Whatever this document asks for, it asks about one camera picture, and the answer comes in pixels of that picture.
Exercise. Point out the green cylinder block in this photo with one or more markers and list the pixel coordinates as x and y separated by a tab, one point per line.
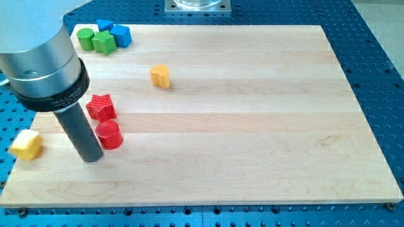
85	36

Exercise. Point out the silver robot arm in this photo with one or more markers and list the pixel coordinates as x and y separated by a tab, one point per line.
43	69

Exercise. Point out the light wooden board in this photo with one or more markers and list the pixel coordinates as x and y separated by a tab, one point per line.
253	115

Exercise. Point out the blue perforated metal table plate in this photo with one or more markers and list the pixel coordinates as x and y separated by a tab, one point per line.
374	79

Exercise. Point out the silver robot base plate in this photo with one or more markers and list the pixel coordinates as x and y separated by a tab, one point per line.
180	7

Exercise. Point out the blue pentagon block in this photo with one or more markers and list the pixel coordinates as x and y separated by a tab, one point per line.
122	35

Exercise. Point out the green star block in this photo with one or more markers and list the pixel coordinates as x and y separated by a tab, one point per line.
104	42

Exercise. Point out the red star block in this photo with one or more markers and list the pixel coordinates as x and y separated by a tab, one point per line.
101	108

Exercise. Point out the yellow hexagon block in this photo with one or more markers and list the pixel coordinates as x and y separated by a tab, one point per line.
27	145

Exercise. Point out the orange heart block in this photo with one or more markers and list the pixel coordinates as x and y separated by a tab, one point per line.
160	76

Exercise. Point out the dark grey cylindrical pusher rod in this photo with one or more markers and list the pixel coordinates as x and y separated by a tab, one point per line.
77	128

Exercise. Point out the red cylinder block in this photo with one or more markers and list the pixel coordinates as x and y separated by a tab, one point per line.
109	134

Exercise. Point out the black ring tool flange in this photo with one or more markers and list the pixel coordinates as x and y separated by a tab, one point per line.
60	100

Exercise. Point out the blue triangle block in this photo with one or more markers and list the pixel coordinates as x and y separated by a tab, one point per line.
104	25

